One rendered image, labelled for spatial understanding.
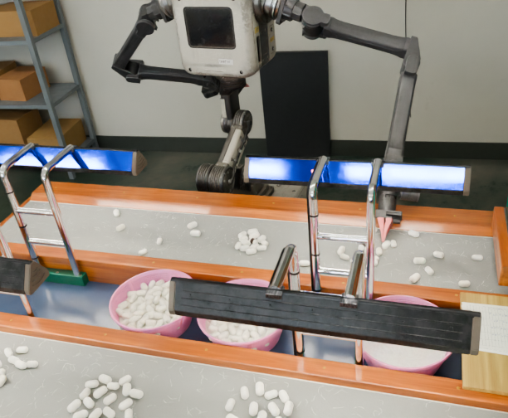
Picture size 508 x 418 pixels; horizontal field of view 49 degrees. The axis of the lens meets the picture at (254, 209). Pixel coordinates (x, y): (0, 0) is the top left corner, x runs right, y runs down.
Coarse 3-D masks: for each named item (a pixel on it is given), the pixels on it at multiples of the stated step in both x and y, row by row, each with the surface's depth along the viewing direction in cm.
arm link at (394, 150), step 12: (408, 60) 192; (408, 72) 191; (408, 84) 193; (396, 96) 194; (408, 96) 192; (396, 108) 191; (408, 108) 191; (396, 120) 190; (408, 120) 191; (396, 132) 189; (396, 144) 187; (384, 156) 190; (396, 156) 186
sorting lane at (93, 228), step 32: (32, 224) 214; (96, 224) 210; (128, 224) 208; (160, 224) 206; (224, 224) 202; (256, 224) 200; (288, 224) 198; (320, 224) 196; (160, 256) 189; (192, 256) 187; (224, 256) 186; (256, 256) 184; (320, 256) 181; (352, 256) 179; (384, 256) 178; (416, 256) 176; (448, 256) 175; (448, 288) 163; (480, 288) 161
